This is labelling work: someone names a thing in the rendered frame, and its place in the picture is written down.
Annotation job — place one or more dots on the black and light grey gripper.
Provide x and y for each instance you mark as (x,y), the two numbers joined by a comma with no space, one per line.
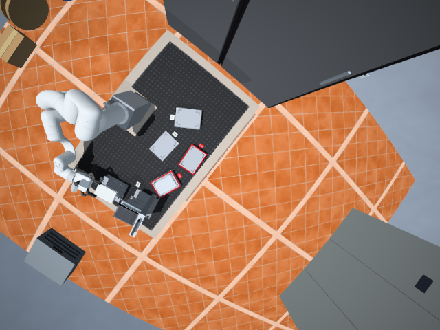
(85,182)

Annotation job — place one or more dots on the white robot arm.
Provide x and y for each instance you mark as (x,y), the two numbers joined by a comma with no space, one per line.
(77,108)

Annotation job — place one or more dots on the black microplate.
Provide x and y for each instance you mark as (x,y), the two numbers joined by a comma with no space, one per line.
(126,215)

